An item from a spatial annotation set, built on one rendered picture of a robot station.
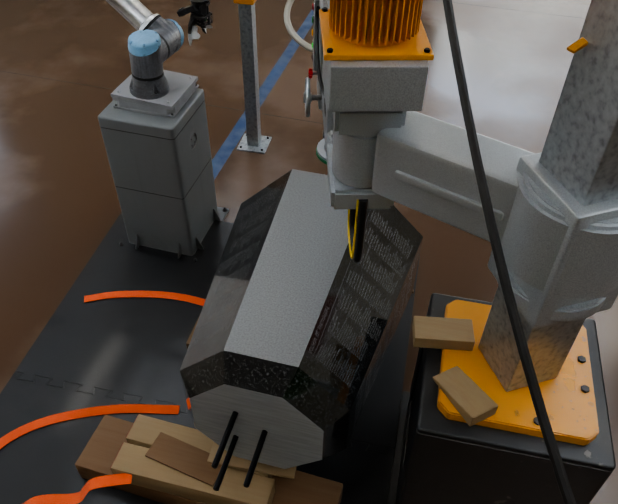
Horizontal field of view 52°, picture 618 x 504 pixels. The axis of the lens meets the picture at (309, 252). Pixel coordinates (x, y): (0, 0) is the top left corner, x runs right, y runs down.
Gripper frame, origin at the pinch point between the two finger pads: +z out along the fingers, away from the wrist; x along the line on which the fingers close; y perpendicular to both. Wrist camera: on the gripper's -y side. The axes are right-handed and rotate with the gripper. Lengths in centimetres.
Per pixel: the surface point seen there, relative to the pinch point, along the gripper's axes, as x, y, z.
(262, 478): -149, 107, 86
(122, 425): -146, 41, 99
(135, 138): -39, -14, 38
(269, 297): -116, 93, 22
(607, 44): -110, 165, -86
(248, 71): 75, -9, 55
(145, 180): -39, -12, 63
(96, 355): -114, 2, 112
